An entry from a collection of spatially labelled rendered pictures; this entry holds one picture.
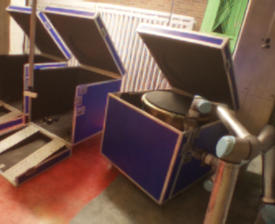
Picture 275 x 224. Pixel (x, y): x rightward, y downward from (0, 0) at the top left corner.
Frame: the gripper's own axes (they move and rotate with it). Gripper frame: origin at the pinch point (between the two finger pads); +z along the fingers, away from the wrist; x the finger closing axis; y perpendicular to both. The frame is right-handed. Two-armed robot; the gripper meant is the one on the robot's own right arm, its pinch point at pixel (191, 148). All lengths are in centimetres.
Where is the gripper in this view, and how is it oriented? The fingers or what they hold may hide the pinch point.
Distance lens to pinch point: 200.4
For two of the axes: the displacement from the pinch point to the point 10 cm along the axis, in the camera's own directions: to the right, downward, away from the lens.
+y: 1.9, -9.2, -3.5
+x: -7.2, 1.2, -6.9
